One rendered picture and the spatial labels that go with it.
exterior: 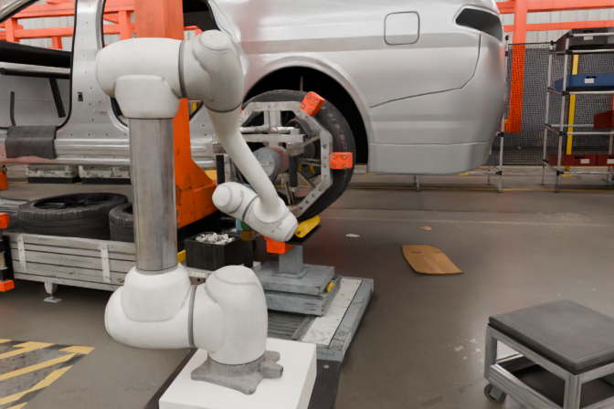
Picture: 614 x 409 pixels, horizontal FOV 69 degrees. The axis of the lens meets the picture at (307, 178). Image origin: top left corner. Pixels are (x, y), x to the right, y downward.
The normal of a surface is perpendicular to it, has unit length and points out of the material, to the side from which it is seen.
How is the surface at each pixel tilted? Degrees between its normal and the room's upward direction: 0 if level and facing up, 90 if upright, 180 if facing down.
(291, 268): 90
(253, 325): 91
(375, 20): 90
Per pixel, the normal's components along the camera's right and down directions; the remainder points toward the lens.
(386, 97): -0.31, 0.15
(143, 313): -0.01, 0.12
